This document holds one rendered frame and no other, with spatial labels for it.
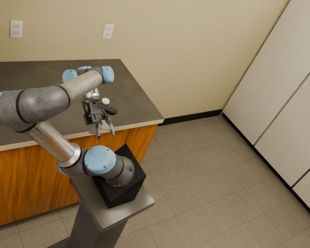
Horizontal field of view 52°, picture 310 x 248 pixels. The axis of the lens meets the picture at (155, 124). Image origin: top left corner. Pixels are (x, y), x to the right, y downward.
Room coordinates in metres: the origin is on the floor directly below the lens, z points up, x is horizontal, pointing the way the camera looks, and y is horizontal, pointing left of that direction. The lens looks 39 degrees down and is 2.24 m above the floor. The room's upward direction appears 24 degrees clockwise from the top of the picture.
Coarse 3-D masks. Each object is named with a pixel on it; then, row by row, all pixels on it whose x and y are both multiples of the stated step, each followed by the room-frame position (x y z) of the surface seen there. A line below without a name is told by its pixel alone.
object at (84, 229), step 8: (80, 208) 0.96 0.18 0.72; (80, 216) 0.95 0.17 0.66; (88, 216) 0.91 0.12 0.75; (80, 224) 0.93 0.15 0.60; (88, 224) 0.90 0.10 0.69; (120, 224) 0.97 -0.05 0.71; (72, 232) 0.96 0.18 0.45; (80, 232) 0.92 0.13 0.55; (88, 232) 0.89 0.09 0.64; (96, 232) 0.86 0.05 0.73; (104, 232) 0.89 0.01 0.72; (112, 232) 0.94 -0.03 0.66; (120, 232) 1.00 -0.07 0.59; (64, 240) 1.11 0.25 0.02; (72, 240) 0.95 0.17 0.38; (80, 240) 0.91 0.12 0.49; (88, 240) 0.88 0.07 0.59; (96, 240) 0.86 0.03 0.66; (104, 240) 0.91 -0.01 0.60; (112, 240) 0.97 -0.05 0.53
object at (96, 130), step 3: (96, 123) 1.13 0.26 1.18; (99, 123) 1.14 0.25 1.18; (93, 126) 1.11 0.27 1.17; (96, 126) 1.13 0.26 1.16; (99, 126) 1.13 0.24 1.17; (90, 129) 1.10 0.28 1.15; (93, 129) 1.11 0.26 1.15; (96, 129) 1.12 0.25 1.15; (99, 129) 1.13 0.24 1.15; (90, 132) 1.09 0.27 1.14; (93, 132) 1.11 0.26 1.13; (96, 132) 1.12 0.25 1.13; (99, 132) 1.12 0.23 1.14; (96, 135) 1.11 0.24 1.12; (99, 135) 1.12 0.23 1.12
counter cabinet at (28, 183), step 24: (96, 144) 1.39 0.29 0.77; (120, 144) 1.52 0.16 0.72; (144, 144) 1.68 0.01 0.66; (0, 168) 0.98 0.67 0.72; (24, 168) 1.07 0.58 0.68; (48, 168) 1.17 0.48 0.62; (0, 192) 0.98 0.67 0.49; (24, 192) 1.08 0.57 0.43; (48, 192) 1.20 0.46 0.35; (72, 192) 1.33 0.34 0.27; (0, 216) 0.98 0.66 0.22; (24, 216) 1.09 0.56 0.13
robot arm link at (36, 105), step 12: (96, 72) 1.07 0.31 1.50; (108, 72) 1.11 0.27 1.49; (72, 84) 0.89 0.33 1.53; (84, 84) 0.94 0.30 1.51; (96, 84) 1.02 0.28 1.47; (24, 96) 0.72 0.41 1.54; (36, 96) 0.73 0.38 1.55; (48, 96) 0.75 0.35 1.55; (60, 96) 0.78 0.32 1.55; (72, 96) 0.85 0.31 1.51; (24, 108) 0.69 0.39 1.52; (36, 108) 0.71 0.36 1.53; (48, 108) 0.73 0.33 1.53; (60, 108) 0.76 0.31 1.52; (36, 120) 0.70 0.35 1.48
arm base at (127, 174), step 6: (120, 156) 1.00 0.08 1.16; (126, 162) 0.99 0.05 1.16; (132, 162) 1.03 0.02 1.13; (126, 168) 0.96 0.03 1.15; (132, 168) 0.99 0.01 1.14; (120, 174) 0.92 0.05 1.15; (126, 174) 0.94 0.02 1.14; (132, 174) 0.97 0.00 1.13; (108, 180) 0.91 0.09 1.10; (114, 180) 0.90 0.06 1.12; (120, 180) 0.92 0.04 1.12; (126, 180) 0.93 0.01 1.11; (114, 186) 0.92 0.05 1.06; (120, 186) 0.92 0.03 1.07
